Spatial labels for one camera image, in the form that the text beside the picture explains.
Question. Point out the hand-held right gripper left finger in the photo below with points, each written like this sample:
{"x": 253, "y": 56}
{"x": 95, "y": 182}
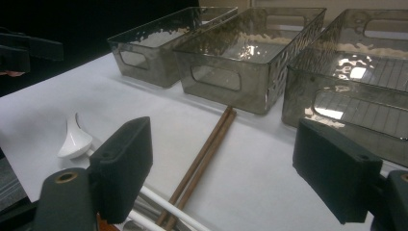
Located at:
{"x": 123, "y": 166}

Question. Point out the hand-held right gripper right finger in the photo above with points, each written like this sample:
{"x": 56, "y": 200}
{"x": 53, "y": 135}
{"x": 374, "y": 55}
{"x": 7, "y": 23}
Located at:
{"x": 333, "y": 170}

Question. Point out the smoky clear plastic bin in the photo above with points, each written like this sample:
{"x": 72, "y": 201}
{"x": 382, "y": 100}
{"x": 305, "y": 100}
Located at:
{"x": 150, "y": 70}
{"x": 224, "y": 93}
{"x": 352, "y": 134}

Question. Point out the white ceramic spoon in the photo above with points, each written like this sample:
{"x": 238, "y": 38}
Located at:
{"x": 75, "y": 141}

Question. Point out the white chopstick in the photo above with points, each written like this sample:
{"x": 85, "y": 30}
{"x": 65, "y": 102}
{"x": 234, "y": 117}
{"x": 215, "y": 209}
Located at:
{"x": 173, "y": 208}
{"x": 144, "y": 221}

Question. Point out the brown wooden chopstick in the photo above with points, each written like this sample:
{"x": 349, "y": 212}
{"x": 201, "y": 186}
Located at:
{"x": 205, "y": 147}
{"x": 211, "y": 157}

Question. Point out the white table sheet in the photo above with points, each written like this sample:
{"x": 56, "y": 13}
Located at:
{"x": 256, "y": 192}

